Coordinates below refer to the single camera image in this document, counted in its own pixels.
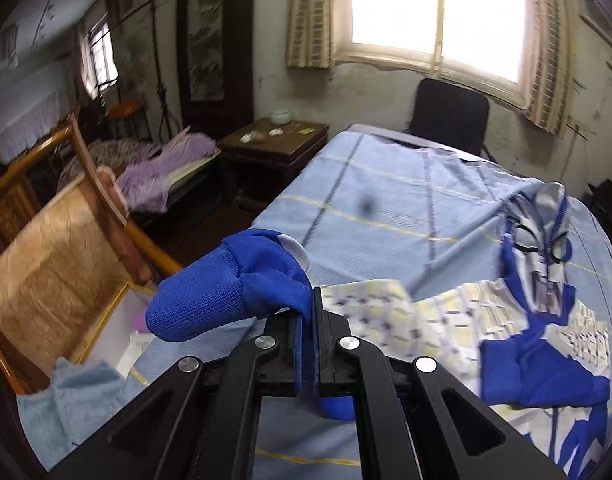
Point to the wooden armchair with golden cushion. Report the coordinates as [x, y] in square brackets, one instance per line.
[51, 270]

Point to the white box with yellow edge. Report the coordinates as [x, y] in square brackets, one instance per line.
[121, 330]

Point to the large bright window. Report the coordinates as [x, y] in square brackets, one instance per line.
[410, 5]

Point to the small barred window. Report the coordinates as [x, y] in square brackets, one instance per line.
[101, 55]

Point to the beige checked curtain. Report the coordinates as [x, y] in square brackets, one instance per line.
[550, 60]
[311, 20]

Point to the small white bowl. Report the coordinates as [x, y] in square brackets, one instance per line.
[280, 116]

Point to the dark metal coat stand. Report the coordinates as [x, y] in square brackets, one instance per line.
[161, 85]

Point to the dark framed landscape painting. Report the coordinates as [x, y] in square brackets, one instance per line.
[206, 50]

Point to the round wooden side table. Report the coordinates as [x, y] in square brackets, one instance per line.
[123, 109]

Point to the blue white printed jacket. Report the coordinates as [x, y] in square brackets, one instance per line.
[535, 370]

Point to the light blue checked bed sheet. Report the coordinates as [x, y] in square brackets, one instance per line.
[385, 210]

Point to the dark wooden nightstand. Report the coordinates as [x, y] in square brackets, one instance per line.
[276, 152]

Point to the black office chair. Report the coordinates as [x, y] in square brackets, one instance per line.
[450, 115]

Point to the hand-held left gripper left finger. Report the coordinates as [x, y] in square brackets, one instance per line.
[305, 355]

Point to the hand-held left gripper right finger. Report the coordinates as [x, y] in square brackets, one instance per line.
[332, 360]

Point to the purple fluffy blanket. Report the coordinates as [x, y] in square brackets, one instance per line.
[151, 175]

